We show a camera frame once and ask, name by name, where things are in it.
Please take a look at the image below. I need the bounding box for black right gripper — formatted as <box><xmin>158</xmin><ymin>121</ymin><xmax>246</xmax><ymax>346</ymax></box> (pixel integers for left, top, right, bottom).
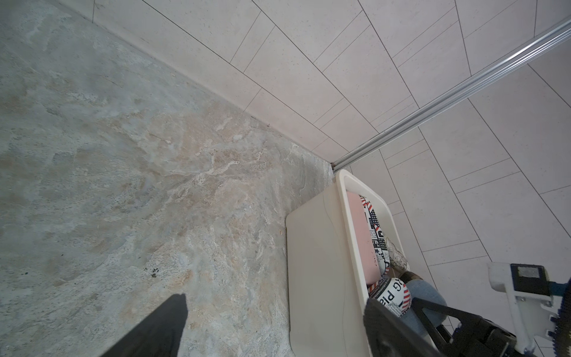
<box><xmin>412</xmin><ymin>297</ymin><xmax>524</xmax><ymax>357</ymax></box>

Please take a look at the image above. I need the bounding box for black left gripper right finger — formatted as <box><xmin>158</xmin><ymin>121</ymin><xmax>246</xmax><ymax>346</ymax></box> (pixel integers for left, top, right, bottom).
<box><xmin>363</xmin><ymin>298</ymin><xmax>443</xmax><ymax>357</ymax></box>

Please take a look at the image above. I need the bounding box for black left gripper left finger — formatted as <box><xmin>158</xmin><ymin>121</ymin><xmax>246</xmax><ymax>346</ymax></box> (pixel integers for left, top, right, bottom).
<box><xmin>103</xmin><ymin>294</ymin><xmax>188</xmax><ymax>357</ymax></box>

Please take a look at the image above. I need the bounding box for magazine print glasses case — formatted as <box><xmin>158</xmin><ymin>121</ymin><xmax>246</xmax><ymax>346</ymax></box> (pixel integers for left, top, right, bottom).
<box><xmin>367</xmin><ymin>278</ymin><xmax>412</xmax><ymax>318</ymax></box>

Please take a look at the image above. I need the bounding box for light blue glasses case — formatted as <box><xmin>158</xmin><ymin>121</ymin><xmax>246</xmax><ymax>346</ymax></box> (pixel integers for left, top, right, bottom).
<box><xmin>399</xmin><ymin>278</ymin><xmax>448</xmax><ymax>338</ymax></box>

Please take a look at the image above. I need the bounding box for pink case front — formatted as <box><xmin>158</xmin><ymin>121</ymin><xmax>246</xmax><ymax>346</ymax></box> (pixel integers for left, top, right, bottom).
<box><xmin>346</xmin><ymin>192</ymin><xmax>382</xmax><ymax>286</ymax></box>

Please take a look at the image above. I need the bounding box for cream plastic storage box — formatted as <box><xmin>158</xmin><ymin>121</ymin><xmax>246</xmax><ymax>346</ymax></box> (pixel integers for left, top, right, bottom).
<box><xmin>286</xmin><ymin>170</ymin><xmax>403</xmax><ymax>356</ymax></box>

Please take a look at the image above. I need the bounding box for newspaper case front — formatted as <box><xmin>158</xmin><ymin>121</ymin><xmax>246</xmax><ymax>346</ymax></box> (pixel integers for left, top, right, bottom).
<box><xmin>358</xmin><ymin>195</ymin><xmax>390</xmax><ymax>275</ymax></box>

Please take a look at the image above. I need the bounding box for plaid glasses case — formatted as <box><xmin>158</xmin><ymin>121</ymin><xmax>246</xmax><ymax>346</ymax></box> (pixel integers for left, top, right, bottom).
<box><xmin>399</xmin><ymin>271</ymin><xmax>422</xmax><ymax>284</ymax></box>

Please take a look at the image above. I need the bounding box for map print glasses case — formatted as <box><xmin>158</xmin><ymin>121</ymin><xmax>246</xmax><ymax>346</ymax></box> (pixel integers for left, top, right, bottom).
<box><xmin>386</xmin><ymin>239</ymin><xmax>410</xmax><ymax>272</ymax></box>

